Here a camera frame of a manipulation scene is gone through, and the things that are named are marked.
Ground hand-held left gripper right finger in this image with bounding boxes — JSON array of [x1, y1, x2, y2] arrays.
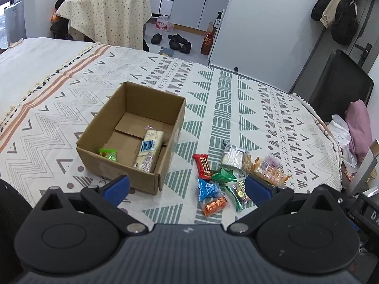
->
[[226, 174, 342, 234]]

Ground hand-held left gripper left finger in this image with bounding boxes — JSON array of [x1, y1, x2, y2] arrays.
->
[[38, 175, 149, 234]]

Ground clear orange cracker packet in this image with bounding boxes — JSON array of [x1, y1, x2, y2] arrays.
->
[[253, 157, 292, 187]]

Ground brown packet with green ends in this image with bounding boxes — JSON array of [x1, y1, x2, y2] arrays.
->
[[226, 180, 252, 212]]

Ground cardboard box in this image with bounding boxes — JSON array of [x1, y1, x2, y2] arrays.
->
[[76, 81, 186, 196]]

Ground clear peanut snack packet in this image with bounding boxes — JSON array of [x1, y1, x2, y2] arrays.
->
[[241, 151, 253, 173]]

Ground green foil snack packet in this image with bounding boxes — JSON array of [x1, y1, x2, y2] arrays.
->
[[211, 168, 238, 184]]

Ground silver white snack packet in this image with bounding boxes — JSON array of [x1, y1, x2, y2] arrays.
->
[[220, 143, 246, 169]]

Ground orange snack packet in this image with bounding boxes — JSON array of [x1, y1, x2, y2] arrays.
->
[[203, 196, 230, 217]]

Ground blue snack packet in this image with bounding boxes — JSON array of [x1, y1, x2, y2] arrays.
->
[[198, 179, 221, 202]]

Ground red snack packet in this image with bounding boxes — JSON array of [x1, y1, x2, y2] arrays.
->
[[192, 154, 213, 177]]

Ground small green candy packet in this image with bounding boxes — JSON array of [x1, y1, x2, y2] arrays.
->
[[99, 148, 118, 163]]

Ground long white cracker packet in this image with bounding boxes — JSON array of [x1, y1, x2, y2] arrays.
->
[[132, 129, 164, 173]]

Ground pink cloth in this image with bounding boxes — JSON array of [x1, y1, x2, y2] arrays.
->
[[346, 100, 373, 163]]

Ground white plastic bag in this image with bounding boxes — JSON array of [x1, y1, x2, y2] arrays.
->
[[324, 114, 359, 166]]

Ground black chair back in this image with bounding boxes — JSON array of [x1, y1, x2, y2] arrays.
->
[[308, 50, 374, 123]]

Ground white bed sheet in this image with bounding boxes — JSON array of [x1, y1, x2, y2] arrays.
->
[[0, 37, 98, 116]]

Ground small table with dotted cloth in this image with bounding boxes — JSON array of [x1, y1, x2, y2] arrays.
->
[[56, 0, 152, 51]]

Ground pack of water bottles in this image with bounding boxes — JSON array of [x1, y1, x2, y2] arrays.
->
[[156, 15, 175, 31]]

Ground white kitchen cabinet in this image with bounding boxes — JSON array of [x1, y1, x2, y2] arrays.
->
[[172, 0, 231, 31]]

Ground black hanging bag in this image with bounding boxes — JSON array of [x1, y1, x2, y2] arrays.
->
[[331, 0, 359, 45]]

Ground white heater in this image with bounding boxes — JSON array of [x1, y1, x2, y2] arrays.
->
[[4, 0, 26, 48]]

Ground cream hanging jacket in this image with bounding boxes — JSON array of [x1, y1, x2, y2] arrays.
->
[[320, 0, 359, 28]]

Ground black door handle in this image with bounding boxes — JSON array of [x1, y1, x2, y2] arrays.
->
[[354, 43, 372, 66]]

